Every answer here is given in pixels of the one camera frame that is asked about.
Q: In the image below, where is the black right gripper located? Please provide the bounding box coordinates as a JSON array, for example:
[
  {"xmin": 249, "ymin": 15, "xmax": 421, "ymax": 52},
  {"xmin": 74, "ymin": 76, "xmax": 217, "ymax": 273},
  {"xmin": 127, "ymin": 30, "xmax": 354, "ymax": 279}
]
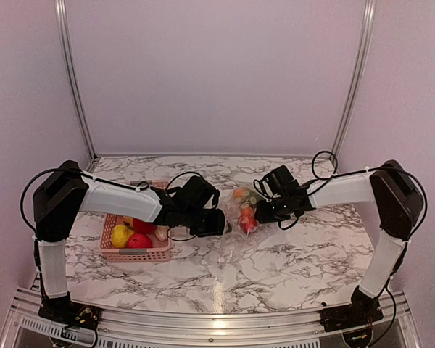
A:
[{"xmin": 254, "ymin": 195, "xmax": 290, "ymax": 224}]

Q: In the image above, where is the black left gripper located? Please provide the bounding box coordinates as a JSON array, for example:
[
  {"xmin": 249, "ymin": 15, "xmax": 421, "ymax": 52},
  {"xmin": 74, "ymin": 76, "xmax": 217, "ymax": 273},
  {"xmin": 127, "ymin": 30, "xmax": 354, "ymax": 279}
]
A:
[{"xmin": 182, "ymin": 206, "xmax": 233, "ymax": 238}]

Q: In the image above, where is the pale green fake cabbage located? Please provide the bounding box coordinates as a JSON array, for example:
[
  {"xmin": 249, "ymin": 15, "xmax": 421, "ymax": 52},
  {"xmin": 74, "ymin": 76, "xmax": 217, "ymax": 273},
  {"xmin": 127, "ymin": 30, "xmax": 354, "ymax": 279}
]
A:
[{"xmin": 155, "ymin": 226, "xmax": 169, "ymax": 241}]

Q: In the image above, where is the red orange fake fruit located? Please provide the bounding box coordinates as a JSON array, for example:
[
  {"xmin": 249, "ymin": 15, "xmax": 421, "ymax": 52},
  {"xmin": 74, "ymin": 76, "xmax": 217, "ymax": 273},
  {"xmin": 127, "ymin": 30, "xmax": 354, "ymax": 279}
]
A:
[{"xmin": 239, "ymin": 206, "xmax": 258, "ymax": 235}]

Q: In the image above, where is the clear zip top bag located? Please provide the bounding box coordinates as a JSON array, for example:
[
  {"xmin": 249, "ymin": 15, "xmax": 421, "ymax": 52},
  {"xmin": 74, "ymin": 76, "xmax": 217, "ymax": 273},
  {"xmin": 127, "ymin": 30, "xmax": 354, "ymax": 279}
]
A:
[{"xmin": 218, "ymin": 185, "xmax": 265, "ymax": 265}]

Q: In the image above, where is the red fake apple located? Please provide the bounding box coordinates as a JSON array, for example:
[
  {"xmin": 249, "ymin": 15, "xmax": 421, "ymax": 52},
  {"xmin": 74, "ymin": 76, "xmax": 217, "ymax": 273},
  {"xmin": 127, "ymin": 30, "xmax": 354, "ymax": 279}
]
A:
[{"xmin": 133, "ymin": 218, "xmax": 157, "ymax": 235}]

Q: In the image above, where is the red fake tomato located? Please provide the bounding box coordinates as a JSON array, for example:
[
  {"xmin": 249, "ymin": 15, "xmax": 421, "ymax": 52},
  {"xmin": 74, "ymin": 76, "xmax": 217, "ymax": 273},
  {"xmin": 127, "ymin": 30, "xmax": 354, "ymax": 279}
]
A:
[{"xmin": 126, "ymin": 233, "xmax": 153, "ymax": 249}]

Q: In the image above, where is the orange fake tangerine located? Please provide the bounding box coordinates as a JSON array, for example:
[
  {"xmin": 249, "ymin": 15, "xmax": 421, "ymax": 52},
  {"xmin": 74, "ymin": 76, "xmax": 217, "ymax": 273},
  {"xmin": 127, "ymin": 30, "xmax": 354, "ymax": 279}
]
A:
[{"xmin": 233, "ymin": 188, "xmax": 247, "ymax": 199}]

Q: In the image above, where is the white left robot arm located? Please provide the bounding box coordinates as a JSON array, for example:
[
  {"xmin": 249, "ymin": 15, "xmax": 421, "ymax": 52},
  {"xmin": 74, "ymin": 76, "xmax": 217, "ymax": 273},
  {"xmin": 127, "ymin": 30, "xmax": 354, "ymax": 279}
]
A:
[{"xmin": 26, "ymin": 160, "xmax": 226, "ymax": 327}]

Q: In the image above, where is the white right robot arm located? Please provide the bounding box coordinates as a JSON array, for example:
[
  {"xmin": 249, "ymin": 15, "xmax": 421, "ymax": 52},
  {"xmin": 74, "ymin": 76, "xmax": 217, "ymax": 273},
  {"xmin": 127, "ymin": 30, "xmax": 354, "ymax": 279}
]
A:
[{"xmin": 253, "ymin": 159, "xmax": 428, "ymax": 331}]

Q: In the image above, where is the pink perforated plastic basket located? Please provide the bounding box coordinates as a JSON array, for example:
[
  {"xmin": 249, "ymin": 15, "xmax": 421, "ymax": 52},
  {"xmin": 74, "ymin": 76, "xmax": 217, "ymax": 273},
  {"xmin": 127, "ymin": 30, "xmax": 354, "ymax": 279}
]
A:
[{"xmin": 99, "ymin": 180, "xmax": 172, "ymax": 264}]

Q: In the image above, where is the right aluminium frame post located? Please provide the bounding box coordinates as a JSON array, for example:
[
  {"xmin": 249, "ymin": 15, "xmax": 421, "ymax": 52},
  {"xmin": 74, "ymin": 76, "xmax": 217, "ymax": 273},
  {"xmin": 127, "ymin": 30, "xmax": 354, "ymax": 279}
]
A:
[{"xmin": 330, "ymin": 0, "xmax": 377, "ymax": 160}]

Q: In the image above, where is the aluminium frame post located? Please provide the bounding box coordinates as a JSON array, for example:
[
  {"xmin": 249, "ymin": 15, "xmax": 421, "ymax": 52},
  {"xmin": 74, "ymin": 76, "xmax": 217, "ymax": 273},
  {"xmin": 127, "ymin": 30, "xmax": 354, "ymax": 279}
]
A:
[
  {"xmin": 330, "ymin": 0, "xmax": 377, "ymax": 160},
  {"xmin": 54, "ymin": 0, "xmax": 97, "ymax": 162}
]

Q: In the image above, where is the aluminium front rail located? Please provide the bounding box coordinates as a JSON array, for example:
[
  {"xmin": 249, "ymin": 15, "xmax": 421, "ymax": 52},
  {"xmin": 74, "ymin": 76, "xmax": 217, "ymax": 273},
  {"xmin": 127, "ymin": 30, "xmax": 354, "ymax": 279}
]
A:
[{"xmin": 0, "ymin": 284, "xmax": 425, "ymax": 348}]

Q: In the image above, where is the left aluminium frame post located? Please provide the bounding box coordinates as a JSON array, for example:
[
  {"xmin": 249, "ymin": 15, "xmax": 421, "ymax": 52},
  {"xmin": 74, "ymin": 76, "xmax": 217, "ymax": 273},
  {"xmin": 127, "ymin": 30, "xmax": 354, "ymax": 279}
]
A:
[{"xmin": 54, "ymin": 0, "xmax": 97, "ymax": 162}]

